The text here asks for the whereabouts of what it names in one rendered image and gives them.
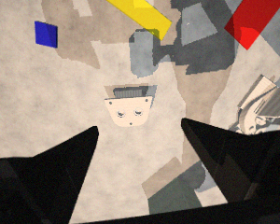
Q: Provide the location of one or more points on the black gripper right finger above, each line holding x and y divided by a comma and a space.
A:
235, 161

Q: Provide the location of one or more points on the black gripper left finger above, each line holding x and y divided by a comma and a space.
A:
51, 181

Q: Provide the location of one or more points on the yellow flat bar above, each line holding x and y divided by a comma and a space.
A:
145, 15

